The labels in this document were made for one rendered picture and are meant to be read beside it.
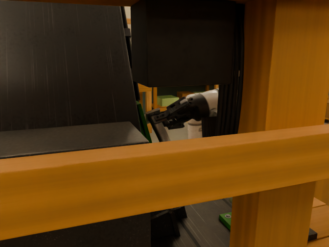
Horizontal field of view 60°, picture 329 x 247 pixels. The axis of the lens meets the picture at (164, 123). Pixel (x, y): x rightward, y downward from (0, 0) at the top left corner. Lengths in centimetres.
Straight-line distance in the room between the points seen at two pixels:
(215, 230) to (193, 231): 6
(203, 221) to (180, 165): 54
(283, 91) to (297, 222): 28
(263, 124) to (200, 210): 52
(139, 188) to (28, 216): 14
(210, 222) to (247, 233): 31
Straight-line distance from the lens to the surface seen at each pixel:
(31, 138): 64
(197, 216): 97
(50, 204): 40
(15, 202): 40
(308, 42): 57
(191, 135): 152
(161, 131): 77
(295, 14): 55
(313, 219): 110
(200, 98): 81
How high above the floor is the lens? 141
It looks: 14 degrees down
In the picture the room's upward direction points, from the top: straight up
